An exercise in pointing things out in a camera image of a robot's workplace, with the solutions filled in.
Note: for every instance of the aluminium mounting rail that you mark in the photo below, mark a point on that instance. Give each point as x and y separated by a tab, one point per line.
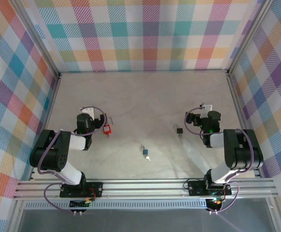
143	188

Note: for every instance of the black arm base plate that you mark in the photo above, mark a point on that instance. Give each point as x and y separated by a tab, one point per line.
196	189
68	192

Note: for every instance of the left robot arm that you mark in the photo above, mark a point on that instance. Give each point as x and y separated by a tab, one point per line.
73	142

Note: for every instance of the black padlock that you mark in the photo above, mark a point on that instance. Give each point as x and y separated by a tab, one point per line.
179	130

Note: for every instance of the grey shelf panel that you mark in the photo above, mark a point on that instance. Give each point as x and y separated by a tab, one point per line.
143	222

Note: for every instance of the aluminium back rail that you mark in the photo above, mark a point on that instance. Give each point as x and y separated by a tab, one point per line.
143	71

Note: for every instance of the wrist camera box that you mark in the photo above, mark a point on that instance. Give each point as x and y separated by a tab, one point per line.
207	108
88	111

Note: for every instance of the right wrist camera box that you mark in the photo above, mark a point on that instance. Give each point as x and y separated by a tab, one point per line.
207	108

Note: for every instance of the red padlock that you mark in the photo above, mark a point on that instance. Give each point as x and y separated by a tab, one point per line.
106	130

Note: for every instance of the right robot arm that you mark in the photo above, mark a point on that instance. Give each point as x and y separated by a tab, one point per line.
242	149

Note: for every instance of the aluminium frame post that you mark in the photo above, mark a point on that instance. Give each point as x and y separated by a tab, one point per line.
275	215
13	217
49	58
247	36

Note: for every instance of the black connector board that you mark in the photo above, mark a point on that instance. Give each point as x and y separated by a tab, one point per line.
79	204
215	204

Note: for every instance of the blue padlock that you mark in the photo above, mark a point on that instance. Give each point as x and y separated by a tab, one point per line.
144	151

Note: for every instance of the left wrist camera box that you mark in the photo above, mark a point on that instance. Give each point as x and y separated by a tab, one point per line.
88	111

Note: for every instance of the aluminium side rail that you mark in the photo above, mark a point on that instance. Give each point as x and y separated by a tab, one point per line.
46	125
242	120

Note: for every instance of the blue padlock keys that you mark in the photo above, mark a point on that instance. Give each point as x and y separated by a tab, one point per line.
147	158

